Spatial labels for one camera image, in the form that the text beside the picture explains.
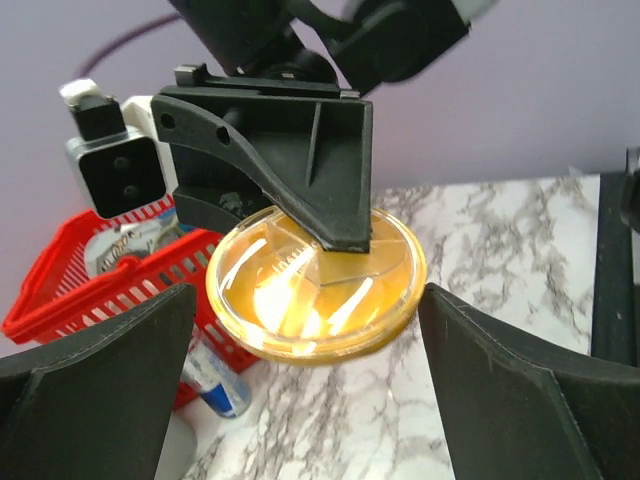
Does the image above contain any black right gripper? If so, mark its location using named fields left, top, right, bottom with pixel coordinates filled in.
left=151, top=64, right=373, bottom=253

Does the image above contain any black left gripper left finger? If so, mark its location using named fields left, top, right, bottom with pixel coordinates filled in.
left=1, top=283, right=196, bottom=479

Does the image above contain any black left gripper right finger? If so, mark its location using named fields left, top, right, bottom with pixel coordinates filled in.
left=418, top=283, right=639, bottom=479

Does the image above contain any round yellow pill container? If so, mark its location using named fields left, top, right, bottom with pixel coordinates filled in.
left=205, top=207, right=427, bottom=366

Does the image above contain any grey wrapped toilet paper roll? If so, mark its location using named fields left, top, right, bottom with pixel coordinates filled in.
left=154, top=413, right=198, bottom=480

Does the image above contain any red plastic shopping basket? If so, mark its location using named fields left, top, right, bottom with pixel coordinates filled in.
left=2, top=198, right=257, bottom=407

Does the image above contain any grey patterned snack bag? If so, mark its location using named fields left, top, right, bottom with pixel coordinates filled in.
left=84, top=216, right=194, bottom=278

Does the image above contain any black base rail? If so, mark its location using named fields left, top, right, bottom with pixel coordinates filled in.
left=591, top=147, right=639, bottom=366

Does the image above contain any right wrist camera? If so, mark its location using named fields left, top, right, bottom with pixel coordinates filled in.
left=59, top=78, right=177, bottom=219

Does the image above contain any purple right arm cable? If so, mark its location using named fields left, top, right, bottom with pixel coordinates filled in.
left=78, top=12, right=181, bottom=79

